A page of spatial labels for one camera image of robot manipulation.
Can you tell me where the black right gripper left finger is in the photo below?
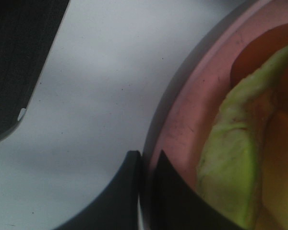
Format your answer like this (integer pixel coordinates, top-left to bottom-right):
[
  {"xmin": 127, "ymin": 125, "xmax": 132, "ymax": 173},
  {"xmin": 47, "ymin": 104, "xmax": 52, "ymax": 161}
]
[{"xmin": 56, "ymin": 150, "xmax": 142, "ymax": 230}]

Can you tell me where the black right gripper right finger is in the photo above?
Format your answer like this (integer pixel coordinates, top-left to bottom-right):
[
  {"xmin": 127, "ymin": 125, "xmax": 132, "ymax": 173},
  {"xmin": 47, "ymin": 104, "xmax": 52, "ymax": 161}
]
[{"xmin": 150, "ymin": 151, "xmax": 242, "ymax": 230}]

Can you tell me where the pink round plate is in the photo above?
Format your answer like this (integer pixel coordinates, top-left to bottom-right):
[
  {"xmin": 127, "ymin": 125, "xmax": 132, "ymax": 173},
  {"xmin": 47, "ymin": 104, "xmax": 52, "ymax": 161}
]
[{"xmin": 140, "ymin": 0, "xmax": 288, "ymax": 230}]

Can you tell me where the lettuce bread sandwich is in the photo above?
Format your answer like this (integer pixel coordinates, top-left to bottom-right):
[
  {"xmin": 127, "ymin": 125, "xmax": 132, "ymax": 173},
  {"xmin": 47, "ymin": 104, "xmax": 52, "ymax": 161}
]
[{"xmin": 196, "ymin": 23, "xmax": 288, "ymax": 230}]

